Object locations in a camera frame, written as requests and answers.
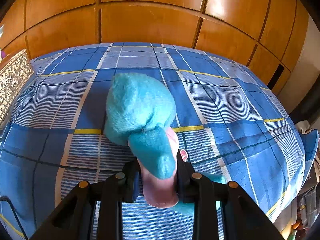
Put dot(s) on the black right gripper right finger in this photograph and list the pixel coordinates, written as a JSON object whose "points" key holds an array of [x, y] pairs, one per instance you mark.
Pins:
{"points": [[221, 206]]}

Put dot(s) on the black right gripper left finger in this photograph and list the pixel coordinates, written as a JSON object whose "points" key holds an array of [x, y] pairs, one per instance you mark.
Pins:
{"points": [[74, 216]]}

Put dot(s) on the blue plush dolphin toy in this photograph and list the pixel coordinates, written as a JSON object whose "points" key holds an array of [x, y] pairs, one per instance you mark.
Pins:
{"points": [[139, 113]]}

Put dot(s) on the blue plaid bed sheet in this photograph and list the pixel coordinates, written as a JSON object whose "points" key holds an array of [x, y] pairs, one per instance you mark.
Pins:
{"points": [[227, 120]]}

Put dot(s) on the ornate silver tissue box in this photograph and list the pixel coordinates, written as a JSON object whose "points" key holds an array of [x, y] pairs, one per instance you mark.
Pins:
{"points": [[16, 71]]}

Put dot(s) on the orange wooden wardrobe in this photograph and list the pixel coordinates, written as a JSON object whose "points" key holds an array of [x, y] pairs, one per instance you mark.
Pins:
{"points": [[265, 35]]}

